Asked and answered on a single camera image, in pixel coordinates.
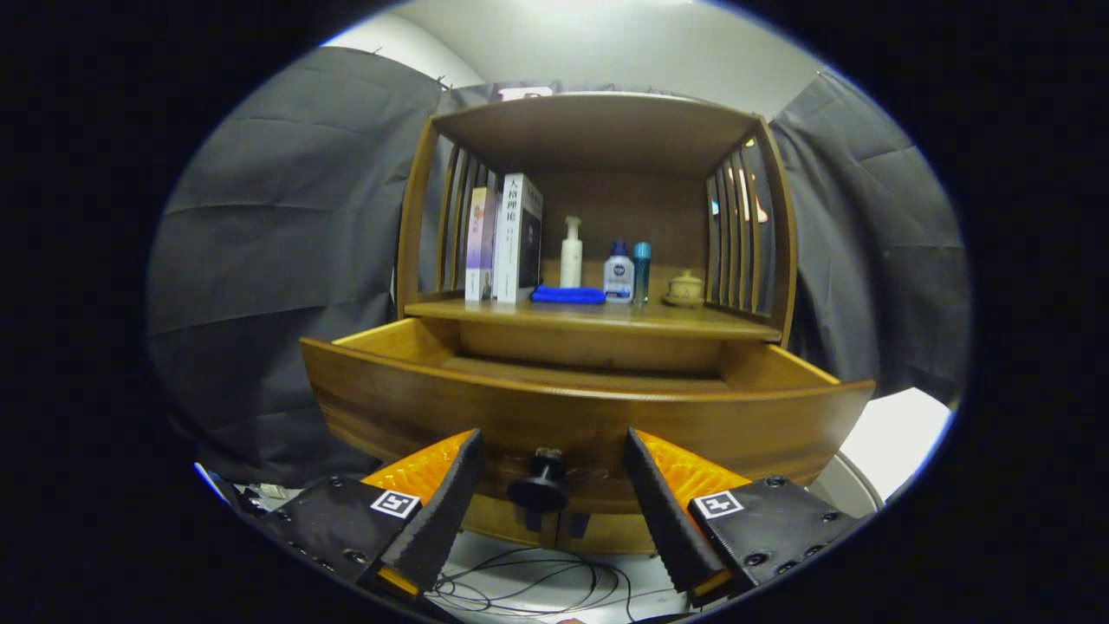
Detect purple book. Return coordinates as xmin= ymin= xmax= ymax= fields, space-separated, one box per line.
xmin=464 ymin=186 xmax=499 ymax=302

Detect yellow lidded teacup with saucer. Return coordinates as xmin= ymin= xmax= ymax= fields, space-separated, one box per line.
xmin=663 ymin=270 xmax=705 ymax=309

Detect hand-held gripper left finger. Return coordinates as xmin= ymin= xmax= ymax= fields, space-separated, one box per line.
xmin=260 ymin=428 xmax=486 ymax=601

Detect wooden cabinet door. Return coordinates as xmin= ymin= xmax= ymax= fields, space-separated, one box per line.
xmin=464 ymin=498 xmax=555 ymax=549
xmin=554 ymin=511 xmax=659 ymax=556

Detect white table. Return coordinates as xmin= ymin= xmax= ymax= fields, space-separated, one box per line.
xmin=810 ymin=387 xmax=954 ymax=521

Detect clear bottle with blue pump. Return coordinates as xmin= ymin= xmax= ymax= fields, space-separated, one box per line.
xmin=603 ymin=240 xmax=636 ymax=303

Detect wooden countertop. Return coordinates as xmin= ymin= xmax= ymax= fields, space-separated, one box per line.
xmin=403 ymin=282 xmax=785 ymax=343

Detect black cables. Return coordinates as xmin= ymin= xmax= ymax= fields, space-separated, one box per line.
xmin=429 ymin=546 xmax=685 ymax=623

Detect wooden drawer with black knob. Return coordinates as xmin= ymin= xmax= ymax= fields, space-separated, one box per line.
xmin=299 ymin=316 xmax=876 ymax=514

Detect white pump bottle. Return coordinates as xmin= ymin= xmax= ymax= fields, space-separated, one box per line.
xmin=560 ymin=216 xmax=584 ymax=289

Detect white book with portrait cover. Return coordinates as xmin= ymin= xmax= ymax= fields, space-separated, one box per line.
xmin=494 ymin=172 xmax=544 ymax=304

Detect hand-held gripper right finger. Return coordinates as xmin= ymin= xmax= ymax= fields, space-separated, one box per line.
xmin=624 ymin=426 xmax=867 ymax=608

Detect wooden cabinet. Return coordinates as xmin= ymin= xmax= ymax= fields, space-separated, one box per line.
xmin=394 ymin=91 xmax=798 ymax=556

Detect blue folded cloth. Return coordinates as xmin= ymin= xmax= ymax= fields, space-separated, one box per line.
xmin=530 ymin=286 xmax=607 ymax=305

